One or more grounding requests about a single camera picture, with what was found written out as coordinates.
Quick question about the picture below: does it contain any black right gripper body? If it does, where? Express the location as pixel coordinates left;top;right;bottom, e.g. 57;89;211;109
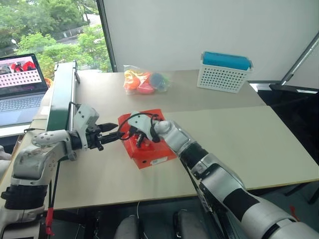
129;127;147;141

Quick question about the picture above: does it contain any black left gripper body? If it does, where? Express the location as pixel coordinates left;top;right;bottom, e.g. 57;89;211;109
85;124;104;151

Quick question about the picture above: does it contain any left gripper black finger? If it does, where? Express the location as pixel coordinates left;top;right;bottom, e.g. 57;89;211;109
100;132;126;146
99;122;118;132

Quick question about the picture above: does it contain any orange cardboard box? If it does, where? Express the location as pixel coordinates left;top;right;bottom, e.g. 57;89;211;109
117;108;178;171

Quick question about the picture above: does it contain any green conveyor belt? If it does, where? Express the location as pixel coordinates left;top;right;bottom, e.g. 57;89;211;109
45;60;81;133

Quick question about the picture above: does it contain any pink toy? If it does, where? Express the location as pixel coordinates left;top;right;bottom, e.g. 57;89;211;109
138;80;155;95

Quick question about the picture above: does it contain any orange toy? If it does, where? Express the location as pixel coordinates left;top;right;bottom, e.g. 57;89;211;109
124;70;151;91

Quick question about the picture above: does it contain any clear plastic bag of toys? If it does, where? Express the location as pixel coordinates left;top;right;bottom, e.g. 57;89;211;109
123;65;173;96

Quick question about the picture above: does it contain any dark blue round toy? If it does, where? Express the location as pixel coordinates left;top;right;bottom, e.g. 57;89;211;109
150;72;164;88

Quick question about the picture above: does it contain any grey open laptop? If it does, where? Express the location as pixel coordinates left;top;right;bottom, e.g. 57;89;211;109
0;53;50;128

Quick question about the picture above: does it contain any white perforated plastic basket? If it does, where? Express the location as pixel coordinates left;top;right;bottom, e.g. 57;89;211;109
196;51;255;94

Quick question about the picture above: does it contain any blue foam block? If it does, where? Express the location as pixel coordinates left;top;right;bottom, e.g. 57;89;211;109
202;51;251;72

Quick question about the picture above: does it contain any black stand base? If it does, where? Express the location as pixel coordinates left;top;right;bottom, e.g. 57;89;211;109
268;83;319;95

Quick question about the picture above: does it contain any grey metal stand pole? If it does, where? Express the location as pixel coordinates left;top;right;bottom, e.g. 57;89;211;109
281;36;319;87

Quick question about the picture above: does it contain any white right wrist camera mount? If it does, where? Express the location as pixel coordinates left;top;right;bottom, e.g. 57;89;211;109
128;111;157;140

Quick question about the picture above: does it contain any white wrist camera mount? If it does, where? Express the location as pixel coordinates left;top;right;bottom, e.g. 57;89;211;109
128;111;157;140
73;104;100;151

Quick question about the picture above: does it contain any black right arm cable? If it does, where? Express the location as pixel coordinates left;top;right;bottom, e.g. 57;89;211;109
117;113;160;143

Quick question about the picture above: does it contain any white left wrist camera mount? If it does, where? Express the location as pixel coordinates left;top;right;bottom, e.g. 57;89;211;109
73;104;100;151

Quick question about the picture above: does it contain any dark window frame post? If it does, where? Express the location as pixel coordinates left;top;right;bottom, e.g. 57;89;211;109
95;0;118;73

